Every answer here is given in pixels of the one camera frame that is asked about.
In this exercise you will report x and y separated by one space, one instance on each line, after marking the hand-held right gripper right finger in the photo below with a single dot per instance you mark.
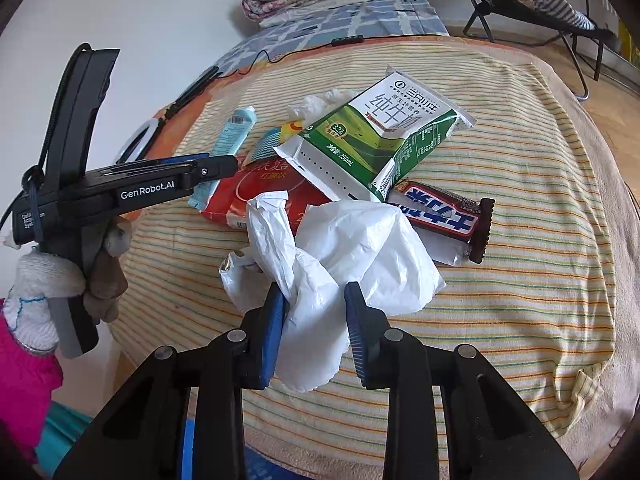
356 330

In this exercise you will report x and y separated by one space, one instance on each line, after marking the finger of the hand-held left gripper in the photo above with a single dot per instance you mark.
192 158
220 166

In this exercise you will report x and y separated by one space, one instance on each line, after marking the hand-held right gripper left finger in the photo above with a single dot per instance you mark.
274 330

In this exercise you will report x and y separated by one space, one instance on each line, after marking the red medicine box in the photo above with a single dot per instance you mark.
235 200

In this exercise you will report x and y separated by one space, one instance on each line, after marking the light blue tube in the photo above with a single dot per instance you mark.
235 127

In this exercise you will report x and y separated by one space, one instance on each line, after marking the white colourful plastic bag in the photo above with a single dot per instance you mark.
287 132

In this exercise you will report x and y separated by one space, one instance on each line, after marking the person's left forearm pink sleeve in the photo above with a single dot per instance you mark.
25 400

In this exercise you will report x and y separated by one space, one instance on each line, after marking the person's left hand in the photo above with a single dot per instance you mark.
40 280

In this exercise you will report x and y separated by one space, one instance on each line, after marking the black tripod stick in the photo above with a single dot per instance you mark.
195 87

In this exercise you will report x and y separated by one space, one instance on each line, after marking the brown chocolate bar wrapper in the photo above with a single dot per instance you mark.
440 210

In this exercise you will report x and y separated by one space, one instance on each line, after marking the green white milk carton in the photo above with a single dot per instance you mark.
380 130

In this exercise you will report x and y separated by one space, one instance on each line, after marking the blue plaid sheet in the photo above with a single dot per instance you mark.
360 17

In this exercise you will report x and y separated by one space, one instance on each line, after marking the striped blanket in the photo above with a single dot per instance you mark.
525 210

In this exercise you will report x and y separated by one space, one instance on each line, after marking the person's teal pants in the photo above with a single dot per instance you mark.
65 430

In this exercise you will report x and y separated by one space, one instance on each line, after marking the black folding chair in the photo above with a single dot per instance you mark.
555 20

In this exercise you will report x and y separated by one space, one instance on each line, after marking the striped grey cloth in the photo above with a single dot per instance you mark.
565 12

